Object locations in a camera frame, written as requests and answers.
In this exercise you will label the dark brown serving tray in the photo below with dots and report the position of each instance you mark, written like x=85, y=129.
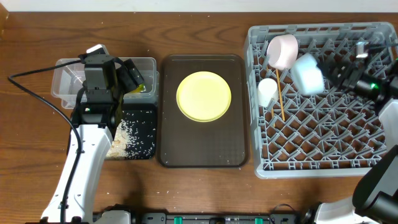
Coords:
x=185, y=143

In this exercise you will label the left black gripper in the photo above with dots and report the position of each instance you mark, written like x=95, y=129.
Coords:
x=123, y=73

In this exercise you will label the black plastic tray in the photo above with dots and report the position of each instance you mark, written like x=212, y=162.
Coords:
x=105, y=115

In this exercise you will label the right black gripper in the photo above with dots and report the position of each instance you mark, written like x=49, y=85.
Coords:
x=347, y=76

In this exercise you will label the rice pile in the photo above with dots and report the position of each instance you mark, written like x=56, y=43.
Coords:
x=135, y=136

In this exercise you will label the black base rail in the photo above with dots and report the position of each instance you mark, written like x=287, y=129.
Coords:
x=206, y=218

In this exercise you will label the grey plastic dishwasher rack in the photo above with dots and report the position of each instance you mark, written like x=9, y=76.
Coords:
x=332, y=134

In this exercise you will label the cream white cup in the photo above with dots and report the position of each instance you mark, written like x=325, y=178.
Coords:
x=267, y=91

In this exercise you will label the wooden chopstick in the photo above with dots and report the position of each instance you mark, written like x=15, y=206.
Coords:
x=272, y=109
x=280, y=95

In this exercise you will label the yellow plate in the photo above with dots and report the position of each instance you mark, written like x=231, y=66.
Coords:
x=203, y=96

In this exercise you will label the light blue bowl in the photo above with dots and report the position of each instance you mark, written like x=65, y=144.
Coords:
x=306, y=76

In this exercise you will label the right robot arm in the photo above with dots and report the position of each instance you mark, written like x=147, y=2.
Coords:
x=375, y=197

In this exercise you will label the green orange snack wrapper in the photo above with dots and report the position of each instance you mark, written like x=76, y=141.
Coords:
x=138, y=88

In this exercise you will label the white bowl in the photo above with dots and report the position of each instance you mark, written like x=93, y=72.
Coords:
x=282, y=51

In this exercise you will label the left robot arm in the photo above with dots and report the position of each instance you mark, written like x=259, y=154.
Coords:
x=74, y=197

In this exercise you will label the clear plastic bin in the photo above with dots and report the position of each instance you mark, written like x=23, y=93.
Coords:
x=69, y=79

